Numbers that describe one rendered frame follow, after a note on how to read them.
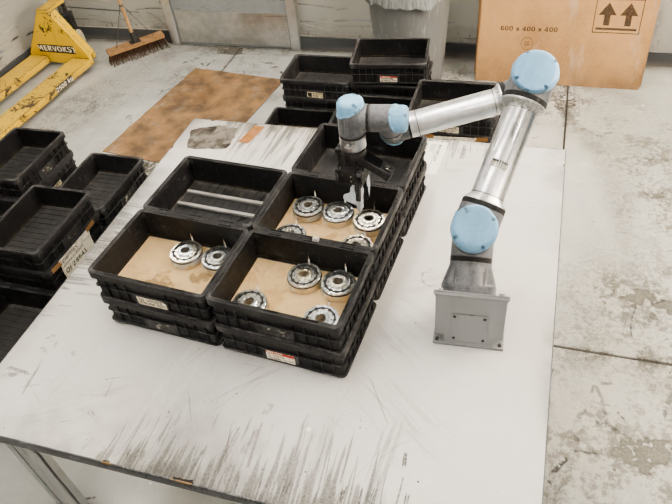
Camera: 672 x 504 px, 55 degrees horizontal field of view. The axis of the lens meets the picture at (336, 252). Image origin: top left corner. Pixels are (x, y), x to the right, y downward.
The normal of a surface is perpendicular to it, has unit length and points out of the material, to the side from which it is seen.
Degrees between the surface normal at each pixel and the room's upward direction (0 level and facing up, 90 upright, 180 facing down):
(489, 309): 90
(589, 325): 0
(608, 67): 72
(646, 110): 0
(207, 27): 90
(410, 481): 0
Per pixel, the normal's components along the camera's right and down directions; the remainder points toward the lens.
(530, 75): -0.14, -0.18
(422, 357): -0.09, -0.72
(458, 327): -0.22, 0.69
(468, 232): -0.24, 0.07
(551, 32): -0.29, 0.48
